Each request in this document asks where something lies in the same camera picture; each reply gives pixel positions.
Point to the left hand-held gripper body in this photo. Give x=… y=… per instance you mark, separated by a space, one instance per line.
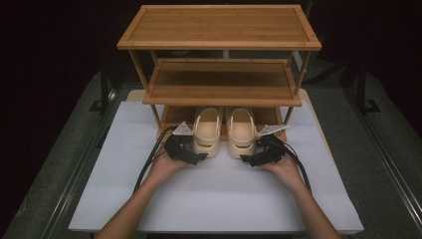
x=177 y=146

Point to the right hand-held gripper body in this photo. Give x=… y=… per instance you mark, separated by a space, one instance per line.
x=270 y=149

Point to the beige rubber clog shoe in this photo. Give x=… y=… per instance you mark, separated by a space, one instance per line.
x=207 y=131
x=241 y=132

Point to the wooden three-tier shoe rack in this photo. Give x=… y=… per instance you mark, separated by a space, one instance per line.
x=219 y=30

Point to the person's right hand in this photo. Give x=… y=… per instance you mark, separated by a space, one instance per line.
x=285 y=169

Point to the person's left hand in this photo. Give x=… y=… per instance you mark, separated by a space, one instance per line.
x=164 y=167

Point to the white table cover sheet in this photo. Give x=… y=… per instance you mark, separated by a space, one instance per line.
x=219 y=199

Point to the black metal stand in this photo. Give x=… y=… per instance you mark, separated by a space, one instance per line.
x=365 y=89
x=103 y=89

